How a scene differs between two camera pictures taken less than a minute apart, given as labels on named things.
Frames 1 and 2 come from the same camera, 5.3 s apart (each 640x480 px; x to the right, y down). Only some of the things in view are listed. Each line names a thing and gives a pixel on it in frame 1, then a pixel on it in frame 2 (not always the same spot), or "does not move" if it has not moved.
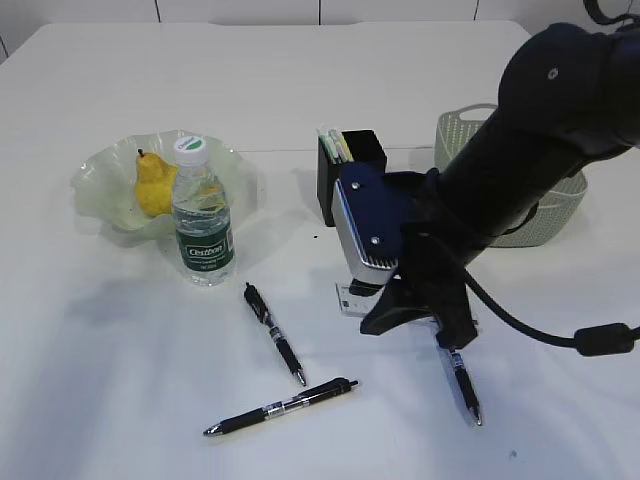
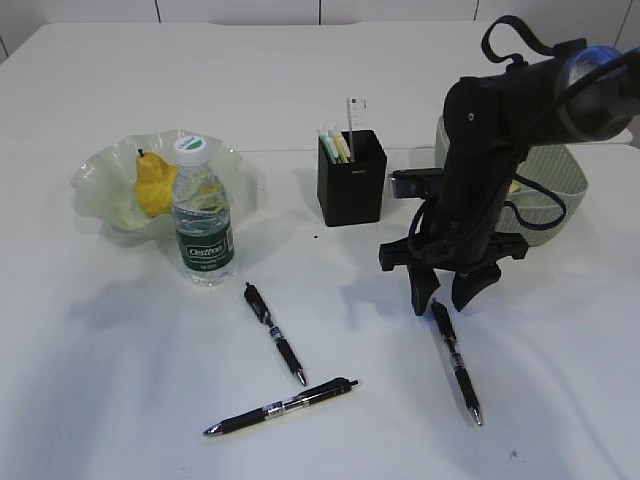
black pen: [335, 389] does not move
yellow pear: [155, 182] does not move
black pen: [256, 298] does not move
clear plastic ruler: [353, 305] -> [357, 120]
